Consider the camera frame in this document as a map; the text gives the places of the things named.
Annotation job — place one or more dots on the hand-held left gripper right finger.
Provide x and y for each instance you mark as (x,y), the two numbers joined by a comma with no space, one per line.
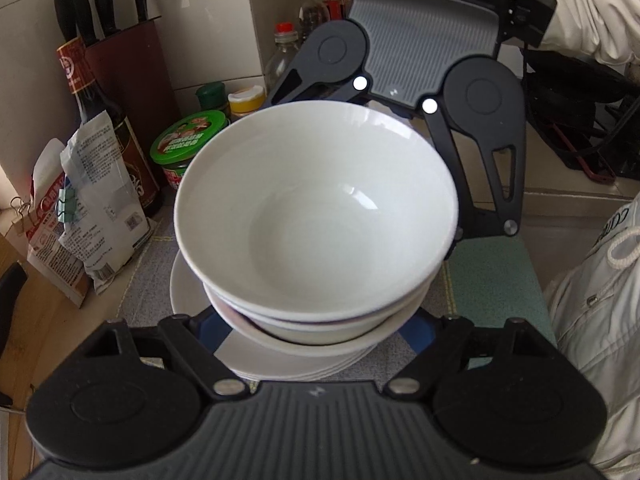
(420,337)

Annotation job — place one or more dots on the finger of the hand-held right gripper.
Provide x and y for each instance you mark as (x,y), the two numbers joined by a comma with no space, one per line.
(500,217)
(310,92)

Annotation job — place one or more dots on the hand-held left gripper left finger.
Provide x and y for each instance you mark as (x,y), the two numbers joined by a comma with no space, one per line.
(197,355)

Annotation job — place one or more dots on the person's right forearm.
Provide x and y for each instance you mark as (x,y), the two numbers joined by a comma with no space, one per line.
(590,5)

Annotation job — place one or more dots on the glass bottle with red cap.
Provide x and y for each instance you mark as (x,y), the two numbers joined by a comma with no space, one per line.
(282,60)

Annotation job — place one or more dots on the grey and teal checked mat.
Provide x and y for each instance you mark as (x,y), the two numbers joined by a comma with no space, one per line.
(490,280)

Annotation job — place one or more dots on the spice jar with yellow cap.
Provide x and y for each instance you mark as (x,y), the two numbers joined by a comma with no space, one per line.
(246,102)

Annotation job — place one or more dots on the small jar with green cap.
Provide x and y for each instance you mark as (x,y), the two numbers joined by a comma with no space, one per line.
(212,97)

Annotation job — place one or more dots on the sauce jar with green lid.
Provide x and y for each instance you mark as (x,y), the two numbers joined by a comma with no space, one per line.
(187,135)

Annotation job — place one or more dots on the white jacket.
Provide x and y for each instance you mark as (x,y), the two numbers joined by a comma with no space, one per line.
(600,335)

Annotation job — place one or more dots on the white printed plastic bag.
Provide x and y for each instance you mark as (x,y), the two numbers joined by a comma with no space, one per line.
(105,230)

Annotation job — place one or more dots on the dark red knife block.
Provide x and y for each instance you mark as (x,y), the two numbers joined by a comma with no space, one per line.
(135,75)

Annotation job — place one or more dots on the orange and white paper bag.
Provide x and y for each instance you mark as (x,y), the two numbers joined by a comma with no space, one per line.
(47,255)

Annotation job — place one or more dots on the dark soy sauce bottle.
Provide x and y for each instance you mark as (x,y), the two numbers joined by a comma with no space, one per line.
(125,160)

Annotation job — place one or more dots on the green binder clip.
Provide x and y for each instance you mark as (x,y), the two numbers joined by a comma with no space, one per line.
(67,205)

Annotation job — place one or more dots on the metal binder clip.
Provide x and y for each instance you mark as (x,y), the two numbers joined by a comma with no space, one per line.
(20,210)

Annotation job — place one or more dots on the black metal frame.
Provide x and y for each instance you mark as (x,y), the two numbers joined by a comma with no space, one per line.
(575,90)

